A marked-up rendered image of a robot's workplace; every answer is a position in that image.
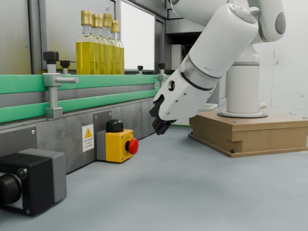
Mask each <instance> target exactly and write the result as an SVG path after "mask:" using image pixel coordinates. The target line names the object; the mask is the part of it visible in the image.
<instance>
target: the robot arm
mask: <svg viewBox="0 0 308 231"><path fill-rule="evenodd" d="M170 3H171V6H172V9H173V11H174V12H175V13H176V14H177V15H178V16H180V17H182V18H184V19H186V20H189V21H192V22H195V23H197V24H200V25H202V26H205V28H204V30H203V31H202V33H201V34H200V36H199V38H198V39H197V41H196V42H195V44H194V45H193V47H192V48H191V49H190V51H189V52H188V54H187V56H186V57H185V59H184V60H183V62H182V63H181V64H180V66H179V68H177V69H176V70H175V71H174V72H173V73H172V75H171V76H170V77H169V78H168V79H167V80H166V82H165V83H164V84H163V86H162V87H161V88H160V90H159V91H158V93H157V94H156V96H155V98H154V99H153V102H152V104H153V105H155V106H154V107H153V108H152V109H151V110H150V111H149V113H150V115H151V116H152V117H156V119H155V120H154V122H153V123H152V126H153V128H154V130H155V132H156V134H157V135H160V134H161V135H163V134H164V133H165V132H166V131H167V129H168V128H169V127H170V126H171V123H174V122H176V121H177V119H185V118H191V117H194V116H195V115H196V114H197V113H198V112H199V111H200V110H201V109H202V107H203V106H204V105H205V103H206V102H207V100H208V99H209V98H210V96H211V94H212V93H213V91H214V89H215V87H216V85H217V83H218V81H219V80H220V79H221V78H222V77H223V76H224V75H225V73H226V72H227V71H228V76H227V107H226V110H224V111H222V112H221V113H222V114H223V115H227V116H241V117H249V116H250V117H254V116H262V115H263V113H262V112H260V109H264V108H266V107H267V104H266V103H260V101H258V97H259V67H260V58H259V54H258V52H257V51H256V49H255V47H254V45H253V44H259V43H268V42H274V41H277V40H279V39H281V38H282V37H283V35H284V33H285V31H286V18H285V13H284V8H283V3H282V0H170ZM250 7H257V8H258V9H259V10H255V11H250V9H249V8H250Z"/></svg>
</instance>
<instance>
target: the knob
mask: <svg viewBox="0 0 308 231"><path fill-rule="evenodd" d="M21 193H22V190H21V185H20V183H19V181H18V180H17V178H16V177H14V176H13V175H11V174H4V175H2V176H0V207H1V206H5V205H8V204H12V203H15V202H17V201H18V200H19V199H20V197H21Z"/></svg>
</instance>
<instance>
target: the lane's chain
mask: <svg viewBox="0 0 308 231"><path fill-rule="evenodd" d="M151 98H154V97H147V98H142V99H135V100H129V101H124V102H118V103H113V104H105V105H100V106H95V107H89V108H84V109H78V110H71V111H66V112H63V115H66V114H71V113H76V112H81V111H86V110H93V109H98V108H103V107H108V106H113V105H120V104H125V103H130V102H135V101H140V100H145V99H151ZM44 118H45V115H42V116H37V117H31V118H26V119H20V120H15V121H8V122H3V123H0V127H2V126H7V125H12V124H17V123H22V122H27V121H34V120H39V119H44Z"/></svg>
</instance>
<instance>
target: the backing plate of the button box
mask: <svg viewBox="0 0 308 231"><path fill-rule="evenodd" d="M111 119H112V113H111V110H108V111H104V112H99V113H95V114H93V135H94V160H96V159H97V147H96V133H97V132H100V131H103V130H106V123H107V121H109V120H111Z"/></svg>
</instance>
